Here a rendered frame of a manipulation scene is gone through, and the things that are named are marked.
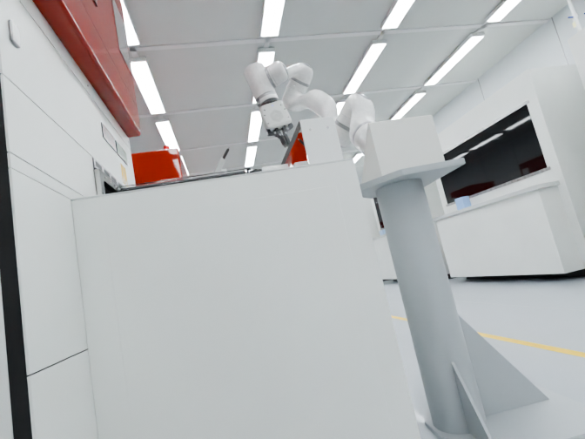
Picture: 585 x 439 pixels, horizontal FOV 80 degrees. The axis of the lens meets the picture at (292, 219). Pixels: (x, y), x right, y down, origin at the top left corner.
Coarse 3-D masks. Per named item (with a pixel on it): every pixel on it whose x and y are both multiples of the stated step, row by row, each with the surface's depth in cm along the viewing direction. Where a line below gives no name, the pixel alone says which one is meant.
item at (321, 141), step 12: (300, 120) 90; (312, 120) 91; (324, 120) 91; (312, 132) 90; (324, 132) 91; (336, 132) 91; (312, 144) 89; (324, 144) 90; (336, 144) 91; (312, 156) 89; (324, 156) 89; (336, 156) 90
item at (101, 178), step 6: (96, 174) 89; (102, 174) 91; (96, 180) 89; (102, 180) 90; (108, 180) 96; (96, 186) 88; (102, 186) 89; (108, 186) 97; (114, 186) 100; (102, 192) 88
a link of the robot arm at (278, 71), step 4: (272, 64) 130; (276, 64) 128; (280, 64) 128; (284, 64) 132; (268, 68) 129; (272, 68) 128; (276, 68) 128; (280, 68) 128; (284, 68) 129; (268, 72) 129; (272, 72) 128; (276, 72) 128; (280, 72) 128; (284, 72) 128; (272, 76) 129; (276, 76) 129; (280, 76) 129; (284, 76) 129; (288, 76) 133; (272, 80) 129; (276, 80) 130; (280, 80) 130; (284, 80) 131; (276, 84) 131
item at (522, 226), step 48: (528, 96) 335; (576, 96) 336; (480, 144) 405; (528, 144) 344; (576, 144) 325; (480, 192) 417; (528, 192) 328; (576, 192) 315; (480, 240) 401; (528, 240) 337; (576, 240) 314
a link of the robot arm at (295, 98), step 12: (288, 84) 171; (300, 84) 169; (288, 96) 171; (300, 96) 168; (312, 96) 161; (324, 96) 158; (288, 108) 174; (300, 108) 172; (312, 108) 163; (324, 108) 156; (336, 108) 159; (336, 120) 151; (348, 132) 149; (348, 144) 152
